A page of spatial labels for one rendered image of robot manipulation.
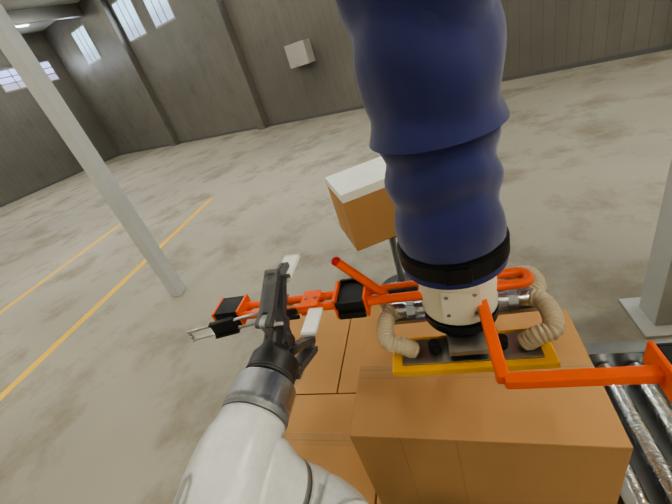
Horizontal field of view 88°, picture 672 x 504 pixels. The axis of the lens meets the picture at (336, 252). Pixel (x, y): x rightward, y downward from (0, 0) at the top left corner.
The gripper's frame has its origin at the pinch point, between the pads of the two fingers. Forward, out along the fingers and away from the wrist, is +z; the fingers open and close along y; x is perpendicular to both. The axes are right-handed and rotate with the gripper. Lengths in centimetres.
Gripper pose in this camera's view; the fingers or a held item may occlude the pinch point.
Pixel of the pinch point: (303, 287)
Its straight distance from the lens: 66.8
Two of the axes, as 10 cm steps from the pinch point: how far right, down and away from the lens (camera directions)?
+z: 1.8, -5.9, 7.9
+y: 2.8, 8.0, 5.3
